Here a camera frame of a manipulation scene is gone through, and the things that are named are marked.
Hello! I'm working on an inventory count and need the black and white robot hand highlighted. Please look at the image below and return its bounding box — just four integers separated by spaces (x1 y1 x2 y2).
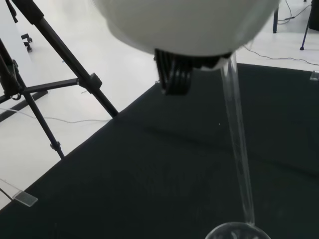
92 0 282 97

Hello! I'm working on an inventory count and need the clear glass beaker with water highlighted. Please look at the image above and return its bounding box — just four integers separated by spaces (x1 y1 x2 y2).
204 221 273 239

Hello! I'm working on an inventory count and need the thin black tripod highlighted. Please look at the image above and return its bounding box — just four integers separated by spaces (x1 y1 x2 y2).
272 0 319 51

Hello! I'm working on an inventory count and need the large black tripod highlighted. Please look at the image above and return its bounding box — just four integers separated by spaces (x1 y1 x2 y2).
0 0 120 160

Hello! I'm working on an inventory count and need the black bench cloth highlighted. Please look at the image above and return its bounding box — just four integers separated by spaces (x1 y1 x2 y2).
0 62 319 239

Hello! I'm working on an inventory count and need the black caster wheel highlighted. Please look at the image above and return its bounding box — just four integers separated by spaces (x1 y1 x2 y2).
20 33 34 53

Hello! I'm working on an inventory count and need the thin dark floor cable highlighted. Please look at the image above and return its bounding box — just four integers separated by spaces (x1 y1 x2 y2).
245 46 319 66

